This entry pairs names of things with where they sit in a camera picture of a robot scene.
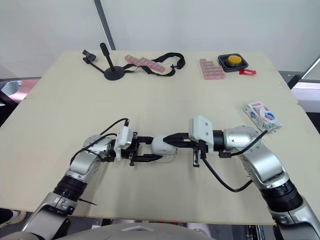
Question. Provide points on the pale grey soap case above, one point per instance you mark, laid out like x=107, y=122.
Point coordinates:
x=162, y=148

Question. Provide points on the small red piece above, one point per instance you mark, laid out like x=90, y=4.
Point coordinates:
x=247, y=72

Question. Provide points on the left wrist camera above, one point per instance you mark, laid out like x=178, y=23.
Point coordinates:
x=124, y=140

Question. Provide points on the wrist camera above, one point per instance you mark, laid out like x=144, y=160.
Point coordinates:
x=200, y=130
x=124, y=140

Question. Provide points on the pink block sheet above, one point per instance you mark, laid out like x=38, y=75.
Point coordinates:
x=212, y=70

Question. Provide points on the pink block strip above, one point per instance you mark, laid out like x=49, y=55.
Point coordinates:
x=147, y=63

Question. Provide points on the black round-base stand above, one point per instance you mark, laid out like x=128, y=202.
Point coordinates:
x=113, y=73

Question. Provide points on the white soap pack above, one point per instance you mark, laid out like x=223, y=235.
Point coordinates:
x=265, y=117

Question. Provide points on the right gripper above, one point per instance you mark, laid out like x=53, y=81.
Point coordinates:
x=202, y=148

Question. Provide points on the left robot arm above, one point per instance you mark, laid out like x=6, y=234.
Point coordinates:
x=80, y=165

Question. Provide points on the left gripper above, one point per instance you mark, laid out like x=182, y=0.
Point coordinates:
x=134, y=150

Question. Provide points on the yellow button in black box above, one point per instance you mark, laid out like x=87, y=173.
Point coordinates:
x=233, y=60

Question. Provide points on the robot body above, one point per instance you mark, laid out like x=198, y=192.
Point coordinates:
x=140, y=231

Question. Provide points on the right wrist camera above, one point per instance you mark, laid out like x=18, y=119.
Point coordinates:
x=200, y=130

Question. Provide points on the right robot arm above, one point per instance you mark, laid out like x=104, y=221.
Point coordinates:
x=267, y=165

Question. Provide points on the small black camera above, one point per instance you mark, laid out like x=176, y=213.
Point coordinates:
x=89, y=56

